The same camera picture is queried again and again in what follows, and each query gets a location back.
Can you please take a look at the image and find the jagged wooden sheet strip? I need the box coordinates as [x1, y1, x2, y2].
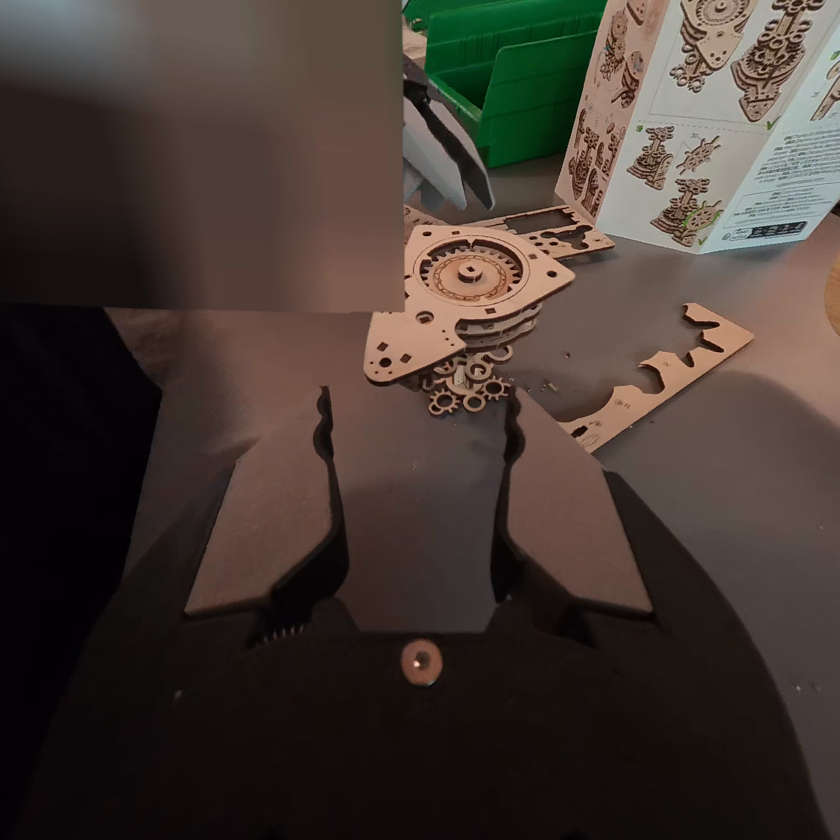
[558, 302, 756, 455]

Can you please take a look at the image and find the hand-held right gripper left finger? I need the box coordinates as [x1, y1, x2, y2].
[182, 385, 350, 618]

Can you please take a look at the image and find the green plastic bin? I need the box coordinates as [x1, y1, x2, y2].
[423, 0, 608, 168]

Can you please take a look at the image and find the wooden gear model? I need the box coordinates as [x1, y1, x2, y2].
[362, 223, 577, 419]

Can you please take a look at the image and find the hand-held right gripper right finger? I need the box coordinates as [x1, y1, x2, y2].
[491, 387, 657, 619]

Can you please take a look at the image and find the folded instruction leaflet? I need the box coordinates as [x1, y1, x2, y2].
[554, 0, 840, 253]

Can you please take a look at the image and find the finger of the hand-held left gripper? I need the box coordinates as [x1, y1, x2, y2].
[402, 97, 469, 211]
[402, 62, 496, 211]

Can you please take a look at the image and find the wooden sheet with large cutouts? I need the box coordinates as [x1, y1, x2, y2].
[403, 203, 616, 258]

